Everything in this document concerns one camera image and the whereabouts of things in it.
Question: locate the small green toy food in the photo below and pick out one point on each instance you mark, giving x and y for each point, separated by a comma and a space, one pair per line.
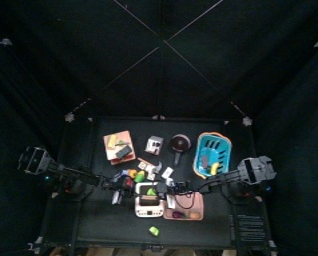
120, 143

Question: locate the blue basket with orange rim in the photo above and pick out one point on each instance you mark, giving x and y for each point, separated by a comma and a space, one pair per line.
212, 154

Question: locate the orange toy food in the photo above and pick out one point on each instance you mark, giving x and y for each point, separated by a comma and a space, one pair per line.
193, 215

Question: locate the white printed label sticker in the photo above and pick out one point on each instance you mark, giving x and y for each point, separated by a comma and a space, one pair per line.
249, 230

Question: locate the yellow green toy fruit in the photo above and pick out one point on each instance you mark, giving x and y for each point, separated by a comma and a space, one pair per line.
139, 177

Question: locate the purple toy food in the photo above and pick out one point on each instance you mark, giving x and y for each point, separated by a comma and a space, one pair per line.
177, 214

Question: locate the black rectangular toy block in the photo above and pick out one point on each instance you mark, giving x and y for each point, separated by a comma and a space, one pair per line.
123, 152

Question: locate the green toy on register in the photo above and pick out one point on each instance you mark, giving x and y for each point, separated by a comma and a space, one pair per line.
151, 192

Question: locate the pink plastic tray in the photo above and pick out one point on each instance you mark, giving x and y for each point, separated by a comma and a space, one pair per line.
184, 207

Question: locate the white toy card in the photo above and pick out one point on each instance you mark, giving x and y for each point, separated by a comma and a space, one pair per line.
167, 172

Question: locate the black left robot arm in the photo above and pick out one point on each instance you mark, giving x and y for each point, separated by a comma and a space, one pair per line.
54, 166

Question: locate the white toy dice block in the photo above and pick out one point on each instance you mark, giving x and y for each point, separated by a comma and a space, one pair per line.
143, 164

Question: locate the grey toy hatchet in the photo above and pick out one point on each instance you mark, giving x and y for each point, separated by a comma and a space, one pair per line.
156, 166

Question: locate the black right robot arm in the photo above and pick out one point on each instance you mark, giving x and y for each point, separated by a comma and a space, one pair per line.
249, 170

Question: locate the lime green toy piece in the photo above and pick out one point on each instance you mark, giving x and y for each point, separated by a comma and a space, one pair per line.
153, 230

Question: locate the white toy cleaver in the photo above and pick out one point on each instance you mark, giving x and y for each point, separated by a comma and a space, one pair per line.
116, 198

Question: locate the red toy food piece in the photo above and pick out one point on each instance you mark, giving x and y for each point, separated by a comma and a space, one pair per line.
204, 162

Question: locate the yellow toy food piece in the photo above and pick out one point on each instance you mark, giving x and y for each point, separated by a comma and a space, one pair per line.
111, 140

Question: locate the yellow toy banana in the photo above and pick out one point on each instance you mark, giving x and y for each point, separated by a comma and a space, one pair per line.
215, 168

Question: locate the blue toy piece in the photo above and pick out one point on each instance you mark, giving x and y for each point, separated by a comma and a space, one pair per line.
123, 173

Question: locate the small white toy box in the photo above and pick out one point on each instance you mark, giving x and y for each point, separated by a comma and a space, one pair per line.
153, 145

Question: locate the dark toy frying pan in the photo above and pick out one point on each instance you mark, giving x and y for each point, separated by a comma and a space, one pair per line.
179, 144

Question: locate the pink toy cutting board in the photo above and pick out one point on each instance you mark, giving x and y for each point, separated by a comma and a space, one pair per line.
119, 147

